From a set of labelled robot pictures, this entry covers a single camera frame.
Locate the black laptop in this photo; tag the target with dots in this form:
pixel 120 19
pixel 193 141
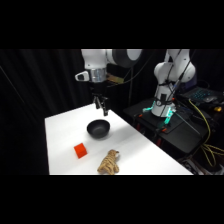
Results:
pixel 201 94

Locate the green base light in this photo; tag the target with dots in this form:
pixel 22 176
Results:
pixel 148 109

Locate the small yellow device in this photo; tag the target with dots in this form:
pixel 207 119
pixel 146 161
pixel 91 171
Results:
pixel 217 108

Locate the tan wrist bracket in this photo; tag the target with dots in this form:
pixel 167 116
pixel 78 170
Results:
pixel 114 79

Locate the red cube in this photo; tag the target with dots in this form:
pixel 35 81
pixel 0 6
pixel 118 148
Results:
pixel 80 150

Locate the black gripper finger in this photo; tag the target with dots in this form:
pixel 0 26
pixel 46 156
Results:
pixel 97 102
pixel 105 107

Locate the striped tiger plush toy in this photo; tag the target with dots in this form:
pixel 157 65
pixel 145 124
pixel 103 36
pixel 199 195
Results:
pixel 108 162

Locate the black robot stand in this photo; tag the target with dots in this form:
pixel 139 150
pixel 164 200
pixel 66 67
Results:
pixel 176 131

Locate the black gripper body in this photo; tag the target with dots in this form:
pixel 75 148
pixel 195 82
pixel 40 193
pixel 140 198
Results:
pixel 97 88

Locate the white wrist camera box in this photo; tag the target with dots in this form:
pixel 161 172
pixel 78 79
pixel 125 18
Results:
pixel 81 76

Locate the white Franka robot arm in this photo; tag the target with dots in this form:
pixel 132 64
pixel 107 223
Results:
pixel 172 70

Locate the black curtain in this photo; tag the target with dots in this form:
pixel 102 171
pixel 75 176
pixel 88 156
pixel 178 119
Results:
pixel 33 86

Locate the black bowl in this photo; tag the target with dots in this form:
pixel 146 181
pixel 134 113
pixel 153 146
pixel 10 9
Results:
pixel 98 129

